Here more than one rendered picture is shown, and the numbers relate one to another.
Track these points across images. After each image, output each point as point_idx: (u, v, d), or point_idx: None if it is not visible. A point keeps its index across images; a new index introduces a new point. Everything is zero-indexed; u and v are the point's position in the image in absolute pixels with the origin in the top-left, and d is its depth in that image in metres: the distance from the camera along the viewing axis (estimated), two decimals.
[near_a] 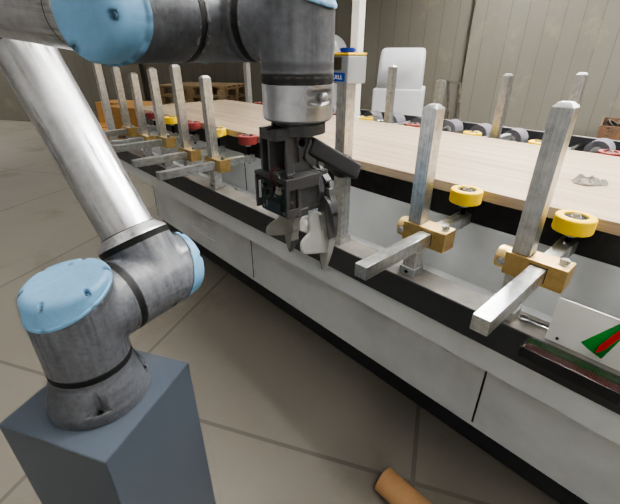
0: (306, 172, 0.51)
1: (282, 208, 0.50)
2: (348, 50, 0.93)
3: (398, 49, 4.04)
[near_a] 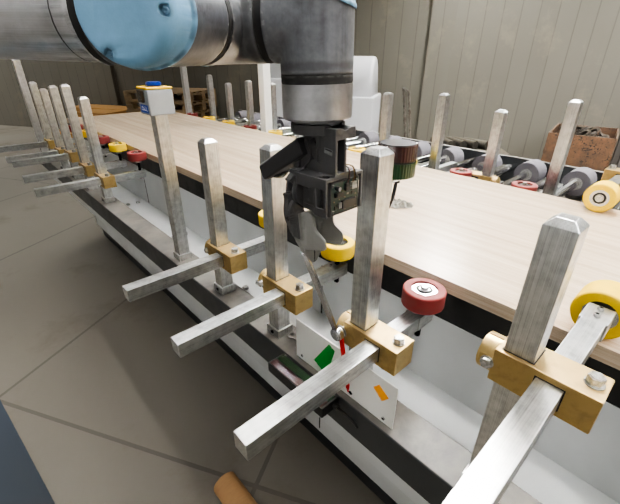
0: None
1: (354, 199, 0.53)
2: (150, 84, 1.00)
3: None
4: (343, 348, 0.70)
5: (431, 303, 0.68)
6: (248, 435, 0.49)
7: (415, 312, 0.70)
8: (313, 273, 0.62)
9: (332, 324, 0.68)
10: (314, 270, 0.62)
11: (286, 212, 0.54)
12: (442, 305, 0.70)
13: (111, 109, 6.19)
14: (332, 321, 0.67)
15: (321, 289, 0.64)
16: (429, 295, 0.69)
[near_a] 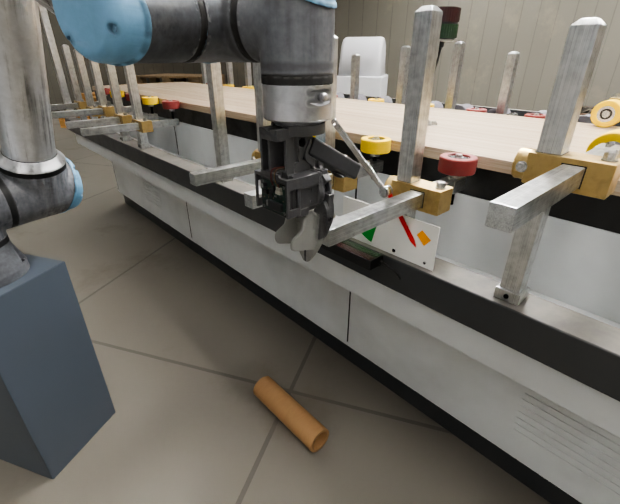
0: (306, 172, 0.51)
1: (282, 208, 0.50)
2: None
3: (358, 38, 4.23)
4: None
5: (466, 164, 0.80)
6: (329, 226, 0.61)
7: (451, 174, 0.82)
8: (346, 136, 0.79)
9: (377, 181, 0.80)
10: (346, 133, 0.79)
11: None
12: (474, 168, 0.82)
13: None
14: (376, 177, 0.80)
15: (357, 149, 0.79)
16: (463, 159, 0.81)
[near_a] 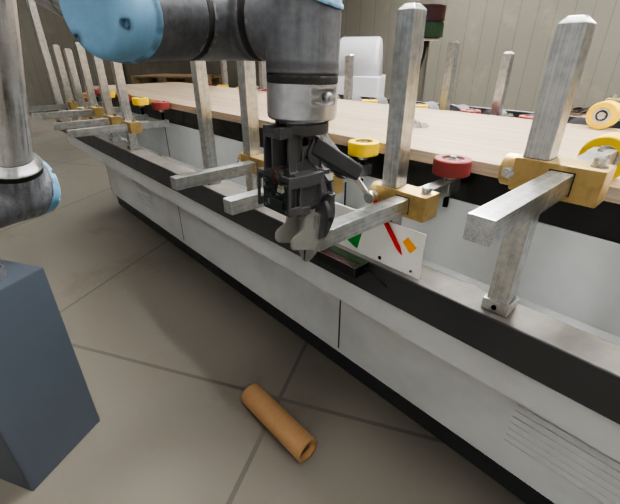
0: (308, 171, 0.51)
1: (284, 206, 0.50)
2: None
3: (355, 38, 4.20)
4: None
5: (460, 166, 0.79)
6: None
7: (445, 176, 0.80)
8: (329, 139, 0.76)
9: (361, 186, 0.77)
10: (329, 137, 0.76)
11: None
12: (469, 170, 0.80)
13: None
14: (360, 182, 0.77)
15: None
16: (457, 161, 0.80)
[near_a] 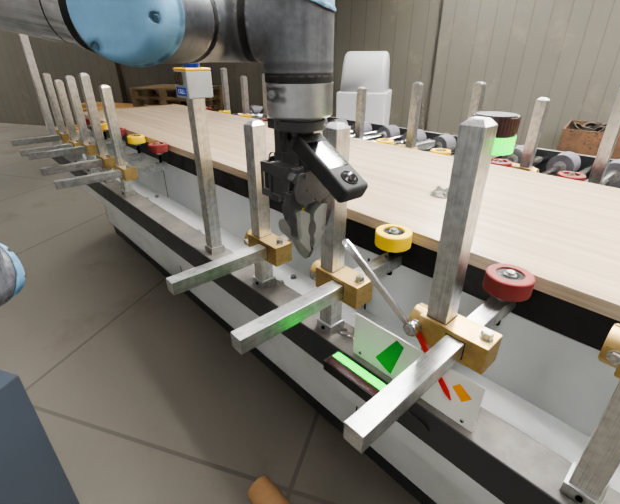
0: (286, 165, 0.55)
1: (268, 185, 0.59)
2: (189, 65, 0.94)
3: (361, 53, 4.05)
4: (424, 344, 0.63)
5: (522, 289, 0.64)
6: (362, 425, 0.45)
7: (502, 298, 0.66)
8: (362, 261, 0.61)
9: (401, 316, 0.63)
10: (362, 258, 0.61)
11: (330, 197, 0.60)
12: (531, 291, 0.65)
13: (117, 106, 6.13)
14: (400, 312, 0.62)
15: (376, 277, 0.62)
16: (518, 281, 0.65)
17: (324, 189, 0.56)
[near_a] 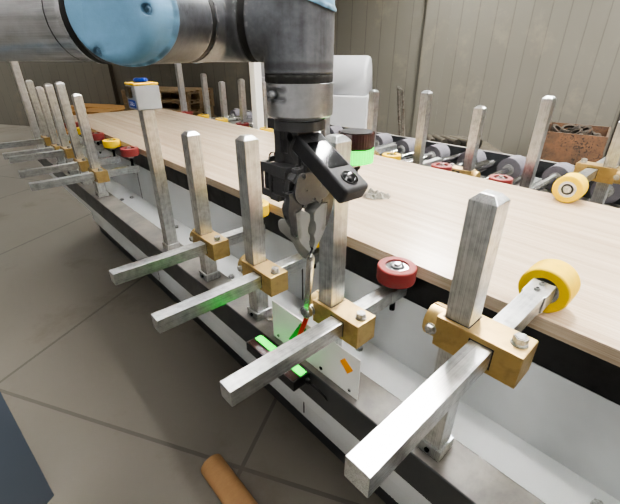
0: (286, 165, 0.54)
1: (268, 185, 0.59)
2: (137, 80, 1.05)
3: (344, 57, 4.16)
4: (306, 321, 0.77)
5: (402, 278, 0.75)
6: (232, 384, 0.56)
7: (388, 286, 0.76)
8: (311, 273, 0.63)
9: (306, 306, 0.72)
10: (312, 272, 0.62)
11: (330, 197, 0.60)
12: (412, 280, 0.76)
13: (109, 108, 6.24)
14: (308, 305, 0.71)
15: (311, 285, 0.65)
16: (400, 271, 0.76)
17: (324, 189, 0.56)
